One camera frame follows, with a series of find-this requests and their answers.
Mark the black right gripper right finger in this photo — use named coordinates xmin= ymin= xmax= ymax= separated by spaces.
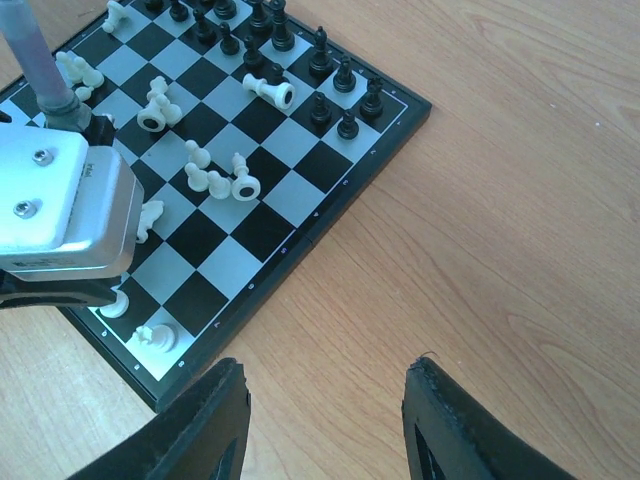
xmin=401 ymin=357 xmax=574 ymax=480

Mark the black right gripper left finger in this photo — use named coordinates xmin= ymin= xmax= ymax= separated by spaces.
xmin=71 ymin=358 xmax=251 ymax=480

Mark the white chess piece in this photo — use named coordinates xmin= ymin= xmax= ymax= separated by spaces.
xmin=231 ymin=152 xmax=261 ymax=201
xmin=242 ymin=73 xmax=296 ymax=110

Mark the white pawn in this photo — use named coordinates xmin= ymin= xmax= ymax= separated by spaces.
xmin=131 ymin=324 xmax=178 ymax=353
xmin=184 ymin=162 xmax=209 ymax=192
xmin=185 ymin=139 xmax=211 ymax=170

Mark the black and grey chessboard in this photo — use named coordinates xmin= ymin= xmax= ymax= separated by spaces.
xmin=0 ymin=0 xmax=433 ymax=412

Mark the black chess piece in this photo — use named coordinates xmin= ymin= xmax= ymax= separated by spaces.
xmin=308 ymin=26 xmax=333 ymax=78
xmin=332 ymin=55 xmax=357 ymax=93
xmin=270 ymin=0 xmax=295 ymax=52
xmin=247 ymin=0 xmax=272 ymax=34
xmin=359 ymin=76 xmax=384 ymax=118

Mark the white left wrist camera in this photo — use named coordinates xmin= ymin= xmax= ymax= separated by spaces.
xmin=1 ymin=123 xmax=144 ymax=318

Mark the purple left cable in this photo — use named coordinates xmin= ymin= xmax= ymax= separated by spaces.
xmin=0 ymin=0 xmax=94 ymax=131

